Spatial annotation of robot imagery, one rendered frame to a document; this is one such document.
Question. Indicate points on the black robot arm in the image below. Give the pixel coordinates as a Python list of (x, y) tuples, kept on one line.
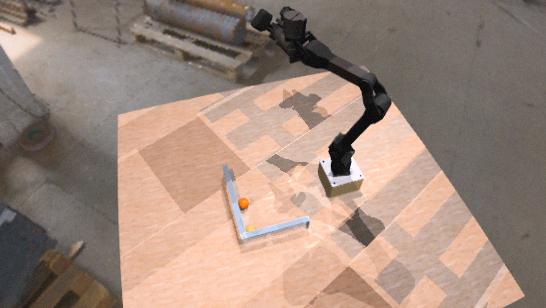
[(316, 54)]

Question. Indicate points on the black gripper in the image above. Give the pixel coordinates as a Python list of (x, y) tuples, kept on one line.
[(261, 23)]

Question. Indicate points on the low clear l-shaped wall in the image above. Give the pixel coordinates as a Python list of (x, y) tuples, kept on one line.
[(275, 234)]

